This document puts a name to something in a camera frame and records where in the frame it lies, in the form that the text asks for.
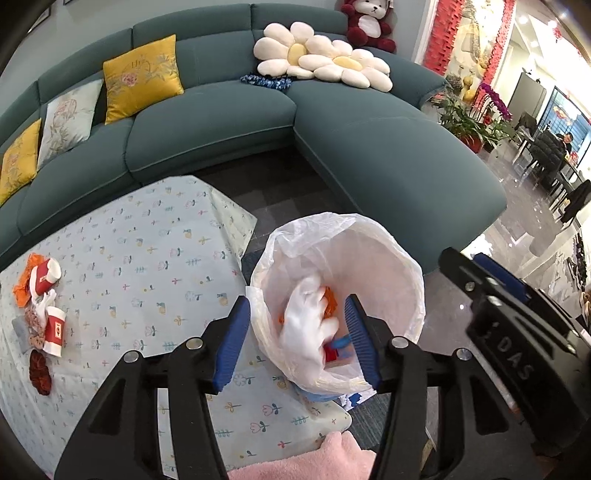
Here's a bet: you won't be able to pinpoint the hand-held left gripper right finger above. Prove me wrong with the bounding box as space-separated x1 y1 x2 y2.
344 294 536 480

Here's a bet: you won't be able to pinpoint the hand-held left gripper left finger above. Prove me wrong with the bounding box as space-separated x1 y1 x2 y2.
54 295 252 480

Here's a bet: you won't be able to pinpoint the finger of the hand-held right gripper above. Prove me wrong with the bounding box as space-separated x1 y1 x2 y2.
438 248 499 301
473 252 532 303

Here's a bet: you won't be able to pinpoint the blue waste bin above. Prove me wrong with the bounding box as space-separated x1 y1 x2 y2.
291 384 352 408

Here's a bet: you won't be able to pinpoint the white plastic bin liner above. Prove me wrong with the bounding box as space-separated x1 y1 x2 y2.
245 211 426 402

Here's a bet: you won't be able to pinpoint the squashed red white paper cup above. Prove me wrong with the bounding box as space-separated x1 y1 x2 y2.
29 258 62 298

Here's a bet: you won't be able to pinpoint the orange plastic bag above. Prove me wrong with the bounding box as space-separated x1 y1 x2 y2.
12 253 47 308

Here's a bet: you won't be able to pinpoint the crumpled orange wrapper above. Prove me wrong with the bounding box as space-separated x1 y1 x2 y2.
277 285 345 334

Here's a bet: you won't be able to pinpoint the crumpled white tissue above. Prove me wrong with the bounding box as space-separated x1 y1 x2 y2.
283 274 343 380

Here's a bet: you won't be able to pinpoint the dark dining chair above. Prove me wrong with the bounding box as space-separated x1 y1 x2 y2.
549 178 591 227

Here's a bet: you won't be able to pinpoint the floral printed tablecloth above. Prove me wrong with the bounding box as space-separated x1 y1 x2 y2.
0 175 352 480

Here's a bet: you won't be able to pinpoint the pink fleece clothing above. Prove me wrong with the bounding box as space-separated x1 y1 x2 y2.
228 431 378 480

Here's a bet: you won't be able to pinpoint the green potted plant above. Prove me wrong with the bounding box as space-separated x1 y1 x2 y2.
434 92 514 154

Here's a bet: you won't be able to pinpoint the teal sectional sofa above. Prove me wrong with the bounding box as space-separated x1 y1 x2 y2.
0 2 507 278

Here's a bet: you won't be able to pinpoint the purple orchid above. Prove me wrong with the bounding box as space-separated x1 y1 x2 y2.
480 83 513 121

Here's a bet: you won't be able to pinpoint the upright red white paper cup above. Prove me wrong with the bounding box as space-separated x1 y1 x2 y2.
44 305 68 357

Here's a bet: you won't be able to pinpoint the small white tissue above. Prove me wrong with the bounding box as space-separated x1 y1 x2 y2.
32 288 58 319

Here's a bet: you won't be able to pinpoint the dark red scrunchie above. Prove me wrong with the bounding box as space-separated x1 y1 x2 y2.
28 350 54 396

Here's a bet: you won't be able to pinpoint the brown snack scraps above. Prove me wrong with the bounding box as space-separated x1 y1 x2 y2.
23 307 49 352

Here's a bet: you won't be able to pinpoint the grey packet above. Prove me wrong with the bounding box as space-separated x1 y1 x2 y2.
13 318 31 354

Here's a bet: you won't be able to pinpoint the white flower cushion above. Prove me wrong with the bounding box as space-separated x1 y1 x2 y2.
295 39 394 92
253 22 334 78

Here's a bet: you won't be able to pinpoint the blue beaded cloth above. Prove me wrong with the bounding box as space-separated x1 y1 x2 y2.
240 73 294 91

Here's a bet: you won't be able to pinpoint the red and white teddy bear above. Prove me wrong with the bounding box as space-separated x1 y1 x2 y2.
341 0 398 53

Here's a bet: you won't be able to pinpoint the pale blue embroidered pillow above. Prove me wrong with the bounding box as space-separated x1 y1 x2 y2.
37 78 103 169

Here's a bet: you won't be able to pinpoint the large yellow embroidered pillow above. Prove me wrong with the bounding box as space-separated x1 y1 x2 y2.
102 34 184 125

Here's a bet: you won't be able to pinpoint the small yellow embroidered pillow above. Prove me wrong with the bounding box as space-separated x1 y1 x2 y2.
0 119 42 206

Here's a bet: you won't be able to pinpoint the red wall decoration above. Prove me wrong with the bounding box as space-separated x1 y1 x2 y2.
422 0 463 78

